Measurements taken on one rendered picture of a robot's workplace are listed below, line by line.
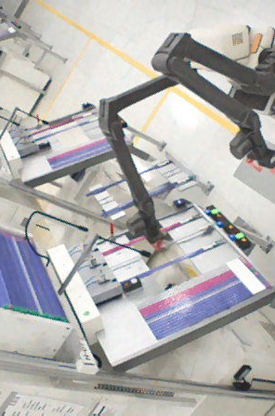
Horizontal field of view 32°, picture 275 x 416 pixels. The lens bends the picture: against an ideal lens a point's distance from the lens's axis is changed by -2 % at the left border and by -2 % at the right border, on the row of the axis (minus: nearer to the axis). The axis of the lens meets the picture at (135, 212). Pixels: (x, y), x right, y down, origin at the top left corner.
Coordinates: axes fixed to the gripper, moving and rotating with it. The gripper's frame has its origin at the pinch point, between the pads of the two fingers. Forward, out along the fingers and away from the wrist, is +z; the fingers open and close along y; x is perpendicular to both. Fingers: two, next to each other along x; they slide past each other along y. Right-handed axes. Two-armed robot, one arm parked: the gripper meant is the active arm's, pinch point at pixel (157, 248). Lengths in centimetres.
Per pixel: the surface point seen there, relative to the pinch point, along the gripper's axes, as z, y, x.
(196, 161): 50, -123, 82
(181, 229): 2.9, -7.3, 15.7
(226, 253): 4.6, 17.8, 24.4
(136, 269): 1.0, 5.4, -13.5
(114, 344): 0, 38, -37
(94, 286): -6.5, 11.5, -33.5
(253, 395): 65, 50, 11
